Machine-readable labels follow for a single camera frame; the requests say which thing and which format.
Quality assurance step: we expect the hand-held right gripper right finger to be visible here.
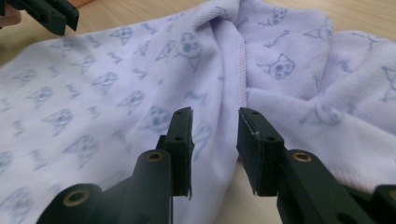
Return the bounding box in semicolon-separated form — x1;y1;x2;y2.
235;106;286;198

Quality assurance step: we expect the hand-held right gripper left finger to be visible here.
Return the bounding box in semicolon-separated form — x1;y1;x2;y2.
156;106;196;199

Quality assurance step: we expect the pale lilac printed towel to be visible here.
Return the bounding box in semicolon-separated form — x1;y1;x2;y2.
0;0;396;224

